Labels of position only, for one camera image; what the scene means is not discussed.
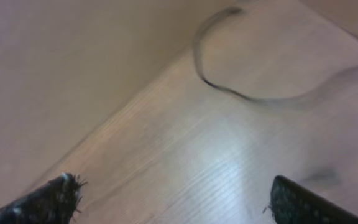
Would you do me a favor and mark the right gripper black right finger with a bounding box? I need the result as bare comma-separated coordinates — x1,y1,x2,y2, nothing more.
267,175,358,224

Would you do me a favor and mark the thick black cable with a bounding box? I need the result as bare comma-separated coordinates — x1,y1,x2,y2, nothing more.
192,6,358,108

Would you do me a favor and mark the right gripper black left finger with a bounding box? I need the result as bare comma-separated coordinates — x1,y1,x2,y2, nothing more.
0,172,88,224

